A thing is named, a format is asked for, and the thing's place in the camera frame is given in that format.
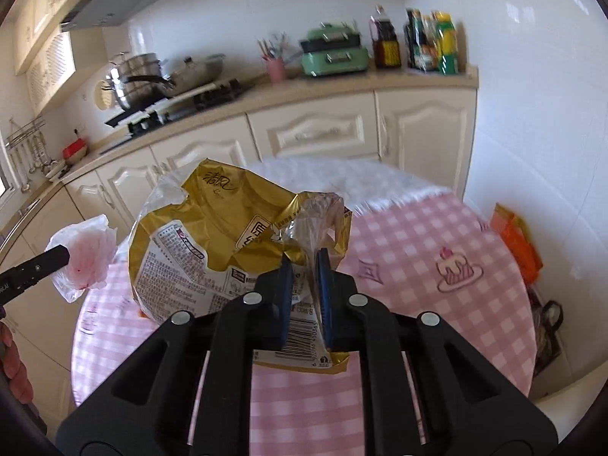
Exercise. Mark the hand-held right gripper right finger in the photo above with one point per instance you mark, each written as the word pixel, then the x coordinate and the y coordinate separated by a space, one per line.
pixel 325 285

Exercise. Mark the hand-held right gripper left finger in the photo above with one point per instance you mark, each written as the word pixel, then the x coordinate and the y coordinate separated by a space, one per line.
pixel 285 289

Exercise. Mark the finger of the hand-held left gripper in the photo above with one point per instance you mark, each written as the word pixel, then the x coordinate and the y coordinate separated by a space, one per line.
pixel 42 263

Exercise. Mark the gold plastic package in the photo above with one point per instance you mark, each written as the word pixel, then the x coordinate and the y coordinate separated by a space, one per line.
pixel 213 209

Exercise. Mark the person's left hand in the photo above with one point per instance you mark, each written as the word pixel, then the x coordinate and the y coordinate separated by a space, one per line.
pixel 14 370

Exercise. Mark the round table pink checkered cloth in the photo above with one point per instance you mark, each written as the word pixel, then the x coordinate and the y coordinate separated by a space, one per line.
pixel 403 228

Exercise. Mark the cream round steamer basket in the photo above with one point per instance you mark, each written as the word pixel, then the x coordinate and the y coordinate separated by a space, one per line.
pixel 100 95

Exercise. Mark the black induction cooker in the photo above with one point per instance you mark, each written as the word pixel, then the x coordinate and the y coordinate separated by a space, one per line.
pixel 137 111

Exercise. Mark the small cream lattice cabinet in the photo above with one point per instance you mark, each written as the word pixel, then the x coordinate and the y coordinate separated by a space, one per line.
pixel 52 69

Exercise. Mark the orange plastic bag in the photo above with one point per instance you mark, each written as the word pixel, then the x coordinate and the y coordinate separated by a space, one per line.
pixel 517 242

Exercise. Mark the black gas stove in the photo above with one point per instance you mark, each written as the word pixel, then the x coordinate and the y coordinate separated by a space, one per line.
pixel 209 99

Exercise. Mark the steel steamer pot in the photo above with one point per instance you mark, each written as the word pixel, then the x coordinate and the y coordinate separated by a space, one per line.
pixel 135 80

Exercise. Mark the pink chopstick holder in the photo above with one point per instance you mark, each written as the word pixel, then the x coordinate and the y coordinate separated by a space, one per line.
pixel 276 69

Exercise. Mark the black bag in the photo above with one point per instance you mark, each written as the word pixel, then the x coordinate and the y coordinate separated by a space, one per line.
pixel 546 332

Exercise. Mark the steel wok with lid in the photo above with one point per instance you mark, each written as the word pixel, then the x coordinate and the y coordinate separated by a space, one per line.
pixel 199 73

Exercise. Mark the green electric cooker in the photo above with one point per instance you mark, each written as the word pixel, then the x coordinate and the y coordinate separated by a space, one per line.
pixel 332 52

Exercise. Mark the green and yellow oil bottle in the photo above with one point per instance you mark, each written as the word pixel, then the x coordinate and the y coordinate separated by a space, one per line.
pixel 446 42

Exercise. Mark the wall rack with steel ladles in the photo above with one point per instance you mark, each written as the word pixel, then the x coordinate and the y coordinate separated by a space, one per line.
pixel 26 152

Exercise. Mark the cream upper wall cabinets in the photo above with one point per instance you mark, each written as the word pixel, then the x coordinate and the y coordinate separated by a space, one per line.
pixel 47 4

